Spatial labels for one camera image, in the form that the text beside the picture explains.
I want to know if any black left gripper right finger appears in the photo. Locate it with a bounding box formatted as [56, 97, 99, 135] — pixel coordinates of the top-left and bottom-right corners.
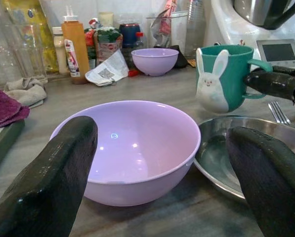
[225, 126, 295, 237]

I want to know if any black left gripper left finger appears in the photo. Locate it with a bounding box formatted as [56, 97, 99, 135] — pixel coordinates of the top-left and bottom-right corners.
[0, 115, 99, 237]

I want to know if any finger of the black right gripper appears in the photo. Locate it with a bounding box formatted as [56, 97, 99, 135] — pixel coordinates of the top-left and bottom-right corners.
[272, 65, 295, 78]
[245, 70, 295, 114]

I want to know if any teal mug white bunny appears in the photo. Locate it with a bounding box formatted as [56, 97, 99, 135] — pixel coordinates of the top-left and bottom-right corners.
[195, 44, 274, 114]

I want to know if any silver fork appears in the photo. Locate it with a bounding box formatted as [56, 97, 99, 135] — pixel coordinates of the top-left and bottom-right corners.
[267, 100, 292, 125]

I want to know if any pale green tray dark rim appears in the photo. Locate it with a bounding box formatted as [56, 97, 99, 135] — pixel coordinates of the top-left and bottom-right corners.
[0, 118, 26, 181]

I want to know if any stainless steel bowl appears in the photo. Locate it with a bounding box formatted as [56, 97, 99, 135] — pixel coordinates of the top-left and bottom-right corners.
[193, 115, 295, 201]

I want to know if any white kitchen machine with screen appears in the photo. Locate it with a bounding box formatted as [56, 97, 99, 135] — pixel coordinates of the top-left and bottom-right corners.
[210, 0, 295, 75]

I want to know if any purple towel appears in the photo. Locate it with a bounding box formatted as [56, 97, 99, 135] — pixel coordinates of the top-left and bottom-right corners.
[0, 88, 31, 131]

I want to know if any grey cloth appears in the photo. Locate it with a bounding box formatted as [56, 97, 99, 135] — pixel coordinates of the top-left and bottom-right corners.
[3, 77, 48, 109]

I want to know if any black rounded object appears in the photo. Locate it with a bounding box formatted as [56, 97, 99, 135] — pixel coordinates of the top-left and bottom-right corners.
[169, 44, 189, 69]

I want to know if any tall clear plastic container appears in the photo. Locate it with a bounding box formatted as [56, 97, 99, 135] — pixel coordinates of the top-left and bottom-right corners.
[170, 11, 206, 59]

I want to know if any lilac plastic bowl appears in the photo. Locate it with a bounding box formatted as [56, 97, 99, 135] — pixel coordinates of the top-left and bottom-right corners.
[49, 100, 202, 207]
[131, 48, 179, 77]

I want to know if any pink foil packet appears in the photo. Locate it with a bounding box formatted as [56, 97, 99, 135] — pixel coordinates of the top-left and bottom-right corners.
[151, 0, 179, 49]

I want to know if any white paper packet QR code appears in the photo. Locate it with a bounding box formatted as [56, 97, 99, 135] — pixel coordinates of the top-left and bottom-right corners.
[84, 48, 130, 87]

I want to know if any white squeeze bottle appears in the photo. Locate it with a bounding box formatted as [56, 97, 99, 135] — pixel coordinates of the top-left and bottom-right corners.
[52, 26, 69, 76]

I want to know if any clear drinking glass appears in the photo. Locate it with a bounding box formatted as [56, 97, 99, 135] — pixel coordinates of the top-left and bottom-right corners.
[4, 23, 48, 80]

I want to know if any orange sauce squeeze bottle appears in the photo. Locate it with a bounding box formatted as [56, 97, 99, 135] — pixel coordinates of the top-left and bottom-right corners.
[61, 15, 90, 85]

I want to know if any small clear bottle red cap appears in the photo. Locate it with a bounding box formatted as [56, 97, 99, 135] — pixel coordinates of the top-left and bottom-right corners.
[134, 31, 146, 49]

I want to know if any dark blue jar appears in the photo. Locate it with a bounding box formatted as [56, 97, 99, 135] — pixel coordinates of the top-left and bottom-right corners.
[119, 23, 141, 49]

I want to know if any large yellow plastic packet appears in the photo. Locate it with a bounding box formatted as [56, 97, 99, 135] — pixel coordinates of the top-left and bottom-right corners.
[0, 0, 59, 74]

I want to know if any steel mixing jug black handle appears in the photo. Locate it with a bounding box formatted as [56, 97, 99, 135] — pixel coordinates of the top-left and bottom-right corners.
[232, 0, 295, 31]

